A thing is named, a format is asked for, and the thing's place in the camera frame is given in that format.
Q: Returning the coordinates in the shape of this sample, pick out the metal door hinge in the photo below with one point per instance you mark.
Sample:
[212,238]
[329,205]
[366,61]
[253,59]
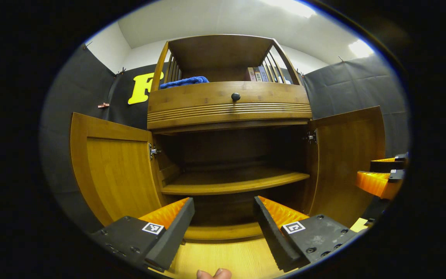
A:
[154,151]
[311,137]

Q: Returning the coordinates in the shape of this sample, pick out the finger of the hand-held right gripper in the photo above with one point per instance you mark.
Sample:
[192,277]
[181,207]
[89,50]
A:
[374,184]
[385,166]

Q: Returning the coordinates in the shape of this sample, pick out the ceiling light panel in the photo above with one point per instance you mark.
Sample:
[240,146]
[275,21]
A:
[361,49]
[290,7]

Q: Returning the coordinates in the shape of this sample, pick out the wooden cabinet drawer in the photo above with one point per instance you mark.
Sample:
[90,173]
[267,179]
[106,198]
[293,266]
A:
[192,104]

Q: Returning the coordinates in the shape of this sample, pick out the red clip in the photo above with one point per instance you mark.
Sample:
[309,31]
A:
[103,105]

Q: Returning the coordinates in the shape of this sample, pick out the wooden double-door shoe cabinet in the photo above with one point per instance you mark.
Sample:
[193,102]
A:
[227,112]

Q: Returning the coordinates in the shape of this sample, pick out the wooden inner cabinet shelf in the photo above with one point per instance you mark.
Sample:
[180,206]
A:
[230,182]

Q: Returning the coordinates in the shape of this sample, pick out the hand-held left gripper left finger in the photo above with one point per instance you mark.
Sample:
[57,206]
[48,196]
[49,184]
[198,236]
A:
[170,240]

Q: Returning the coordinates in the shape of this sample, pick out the black backdrop cloth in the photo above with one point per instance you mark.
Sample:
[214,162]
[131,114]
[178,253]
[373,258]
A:
[68,97]

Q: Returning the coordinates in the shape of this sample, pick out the blue towel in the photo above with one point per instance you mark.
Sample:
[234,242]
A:
[184,82]

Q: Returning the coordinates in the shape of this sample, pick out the tan book with dark label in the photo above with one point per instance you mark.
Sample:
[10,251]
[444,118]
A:
[257,74]

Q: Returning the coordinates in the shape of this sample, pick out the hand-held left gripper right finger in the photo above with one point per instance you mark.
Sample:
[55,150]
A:
[274,236]

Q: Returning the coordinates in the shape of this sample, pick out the pale pink book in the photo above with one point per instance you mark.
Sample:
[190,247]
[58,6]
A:
[251,74]

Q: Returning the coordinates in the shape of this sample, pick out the wooden shoe cabinet door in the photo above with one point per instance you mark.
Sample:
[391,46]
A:
[114,174]
[343,162]

